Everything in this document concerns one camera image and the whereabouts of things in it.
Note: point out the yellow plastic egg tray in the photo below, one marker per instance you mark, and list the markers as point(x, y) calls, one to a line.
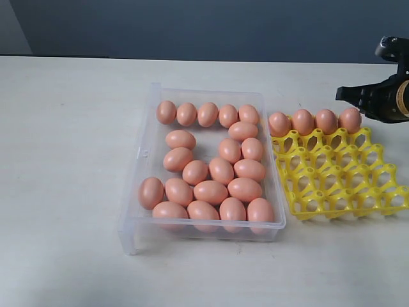
point(337, 174)

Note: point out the brown egg fourth row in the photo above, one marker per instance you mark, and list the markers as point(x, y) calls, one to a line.
point(221, 170)
point(195, 172)
point(249, 168)
point(176, 159)

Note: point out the brown egg top row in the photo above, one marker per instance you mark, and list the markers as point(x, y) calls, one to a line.
point(186, 114)
point(248, 113)
point(207, 114)
point(166, 112)
point(228, 115)

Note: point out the brown egg front row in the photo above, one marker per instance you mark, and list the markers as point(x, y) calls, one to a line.
point(170, 210)
point(232, 209)
point(202, 210)
point(260, 211)

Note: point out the brown egg second row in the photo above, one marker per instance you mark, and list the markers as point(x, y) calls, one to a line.
point(240, 131)

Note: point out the brown egg packed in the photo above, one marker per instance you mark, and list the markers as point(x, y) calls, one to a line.
point(303, 121)
point(350, 119)
point(279, 124)
point(326, 120)

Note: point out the clear plastic egg box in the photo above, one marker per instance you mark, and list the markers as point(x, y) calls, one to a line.
point(138, 223)

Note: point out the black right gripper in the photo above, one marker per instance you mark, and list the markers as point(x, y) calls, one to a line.
point(386, 101)

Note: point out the brown egg fifth row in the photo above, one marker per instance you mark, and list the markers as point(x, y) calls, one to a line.
point(150, 193)
point(210, 191)
point(244, 189)
point(178, 191)

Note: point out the brown egg third row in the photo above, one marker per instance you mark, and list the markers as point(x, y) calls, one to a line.
point(230, 150)
point(180, 138)
point(252, 149)

